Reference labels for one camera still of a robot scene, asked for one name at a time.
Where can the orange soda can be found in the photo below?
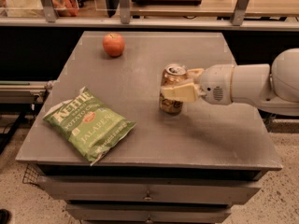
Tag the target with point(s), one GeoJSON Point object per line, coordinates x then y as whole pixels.
{"type": "Point", "coordinates": [171, 76]}

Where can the red apple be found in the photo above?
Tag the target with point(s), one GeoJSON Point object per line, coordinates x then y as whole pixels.
{"type": "Point", "coordinates": [113, 44]}

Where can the drawer with knob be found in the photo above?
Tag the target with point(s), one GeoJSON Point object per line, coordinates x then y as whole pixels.
{"type": "Point", "coordinates": [148, 214]}
{"type": "Point", "coordinates": [148, 190]}

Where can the grey drawer cabinet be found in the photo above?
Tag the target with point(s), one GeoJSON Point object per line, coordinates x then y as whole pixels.
{"type": "Point", "coordinates": [212, 142]}

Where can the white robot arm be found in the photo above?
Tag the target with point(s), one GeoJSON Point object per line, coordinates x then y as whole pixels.
{"type": "Point", "coordinates": [273, 88]}

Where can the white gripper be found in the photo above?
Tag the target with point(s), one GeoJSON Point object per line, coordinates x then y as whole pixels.
{"type": "Point", "coordinates": [215, 84]}

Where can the grey side shelf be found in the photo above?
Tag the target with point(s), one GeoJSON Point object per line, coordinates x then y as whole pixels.
{"type": "Point", "coordinates": [24, 92]}

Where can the green jalapeno chip bag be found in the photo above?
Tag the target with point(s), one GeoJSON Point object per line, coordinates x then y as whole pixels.
{"type": "Point", "coordinates": [89, 125]}

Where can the metal rail frame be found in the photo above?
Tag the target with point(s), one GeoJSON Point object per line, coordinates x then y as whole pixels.
{"type": "Point", "coordinates": [259, 15]}

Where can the lower drawer with knob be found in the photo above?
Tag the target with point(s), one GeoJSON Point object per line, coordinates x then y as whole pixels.
{"type": "Point", "coordinates": [148, 214]}

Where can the wire basket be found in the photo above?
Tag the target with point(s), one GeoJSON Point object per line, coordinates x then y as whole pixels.
{"type": "Point", "coordinates": [30, 175]}

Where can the upper drawer with knob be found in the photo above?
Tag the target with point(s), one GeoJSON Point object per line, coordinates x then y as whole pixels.
{"type": "Point", "coordinates": [148, 190]}

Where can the snack bag behind rail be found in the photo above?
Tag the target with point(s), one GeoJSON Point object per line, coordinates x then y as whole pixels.
{"type": "Point", "coordinates": [66, 8]}

